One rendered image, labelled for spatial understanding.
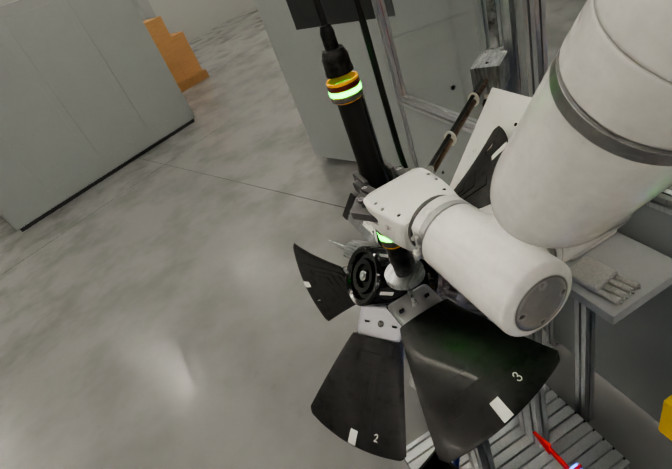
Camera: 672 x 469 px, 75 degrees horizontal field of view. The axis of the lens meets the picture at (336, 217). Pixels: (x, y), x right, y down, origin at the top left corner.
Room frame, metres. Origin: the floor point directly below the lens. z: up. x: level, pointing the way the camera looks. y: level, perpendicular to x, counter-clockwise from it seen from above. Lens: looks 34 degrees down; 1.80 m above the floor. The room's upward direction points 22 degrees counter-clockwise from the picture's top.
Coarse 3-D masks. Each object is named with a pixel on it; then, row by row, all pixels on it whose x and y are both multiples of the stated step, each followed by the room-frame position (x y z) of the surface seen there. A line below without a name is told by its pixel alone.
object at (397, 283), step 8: (416, 264) 0.56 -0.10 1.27; (392, 272) 0.56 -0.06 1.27; (416, 272) 0.54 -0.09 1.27; (424, 272) 0.54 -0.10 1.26; (392, 280) 0.55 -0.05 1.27; (400, 280) 0.54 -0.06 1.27; (408, 280) 0.53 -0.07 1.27; (416, 280) 0.53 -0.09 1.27; (400, 288) 0.53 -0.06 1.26; (408, 288) 0.52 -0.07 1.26
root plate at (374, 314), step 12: (360, 312) 0.63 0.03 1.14; (372, 312) 0.62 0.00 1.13; (384, 312) 0.62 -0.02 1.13; (360, 324) 0.62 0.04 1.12; (372, 324) 0.61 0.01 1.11; (384, 324) 0.60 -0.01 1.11; (396, 324) 0.60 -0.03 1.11; (372, 336) 0.60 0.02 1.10; (384, 336) 0.59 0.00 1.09; (396, 336) 0.58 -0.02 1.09
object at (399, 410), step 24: (360, 336) 0.60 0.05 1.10; (336, 360) 0.61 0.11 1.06; (360, 360) 0.58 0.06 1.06; (384, 360) 0.56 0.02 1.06; (336, 384) 0.58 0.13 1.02; (360, 384) 0.55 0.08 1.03; (384, 384) 0.54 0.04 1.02; (312, 408) 0.59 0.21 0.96; (336, 408) 0.55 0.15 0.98; (360, 408) 0.53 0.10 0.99; (384, 408) 0.51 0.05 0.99; (336, 432) 0.53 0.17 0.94; (360, 432) 0.50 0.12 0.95; (384, 432) 0.48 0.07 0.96; (384, 456) 0.45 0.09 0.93
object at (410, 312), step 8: (416, 288) 0.59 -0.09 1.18; (424, 288) 0.58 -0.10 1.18; (408, 296) 0.58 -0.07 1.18; (416, 296) 0.57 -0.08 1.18; (432, 296) 0.56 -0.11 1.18; (392, 304) 0.58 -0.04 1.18; (400, 304) 0.57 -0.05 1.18; (408, 304) 0.56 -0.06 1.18; (424, 304) 0.55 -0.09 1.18; (432, 304) 0.54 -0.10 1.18; (392, 312) 0.56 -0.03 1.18; (408, 312) 0.54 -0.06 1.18; (416, 312) 0.54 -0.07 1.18; (400, 320) 0.53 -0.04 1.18; (408, 320) 0.53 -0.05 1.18
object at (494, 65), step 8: (488, 48) 1.06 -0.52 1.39; (496, 48) 1.04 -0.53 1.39; (480, 56) 1.05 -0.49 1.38; (488, 56) 1.03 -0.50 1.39; (496, 56) 1.01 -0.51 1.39; (504, 56) 1.00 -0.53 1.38; (480, 64) 1.01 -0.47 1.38; (488, 64) 0.99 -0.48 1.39; (496, 64) 0.97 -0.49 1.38; (504, 64) 0.99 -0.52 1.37; (472, 72) 1.00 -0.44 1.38; (480, 72) 0.99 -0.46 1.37; (488, 72) 0.97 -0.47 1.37; (496, 72) 0.96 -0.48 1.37; (504, 72) 0.98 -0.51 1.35; (472, 80) 1.00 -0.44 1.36; (496, 80) 0.96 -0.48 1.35; (504, 80) 0.98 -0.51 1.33; (488, 88) 0.98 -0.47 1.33; (504, 88) 0.97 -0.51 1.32
